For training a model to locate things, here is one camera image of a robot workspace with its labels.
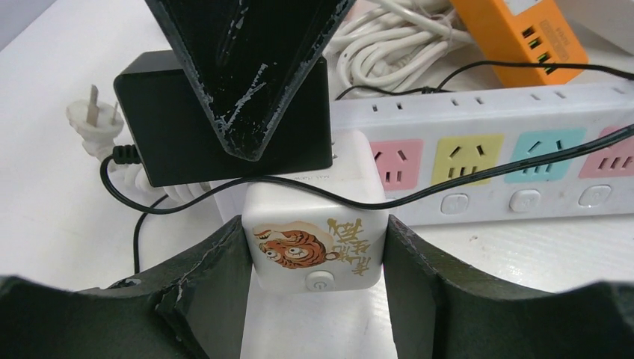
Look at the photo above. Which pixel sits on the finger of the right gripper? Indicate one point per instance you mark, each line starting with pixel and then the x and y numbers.
pixel 246 60

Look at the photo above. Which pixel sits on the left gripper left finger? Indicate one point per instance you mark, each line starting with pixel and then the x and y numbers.
pixel 190 306

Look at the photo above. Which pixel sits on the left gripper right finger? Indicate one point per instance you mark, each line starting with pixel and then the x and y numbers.
pixel 442 307

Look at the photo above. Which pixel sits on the black power adapter brick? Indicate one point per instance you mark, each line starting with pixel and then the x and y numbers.
pixel 178 145

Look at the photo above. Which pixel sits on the white cartoon cube adapter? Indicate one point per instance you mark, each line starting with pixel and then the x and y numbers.
pixel 301 242

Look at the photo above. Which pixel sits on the long white power strip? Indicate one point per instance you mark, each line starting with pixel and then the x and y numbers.
pixel 445 158

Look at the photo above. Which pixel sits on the orange power strip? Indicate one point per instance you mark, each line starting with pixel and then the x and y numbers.
pixel 521 31

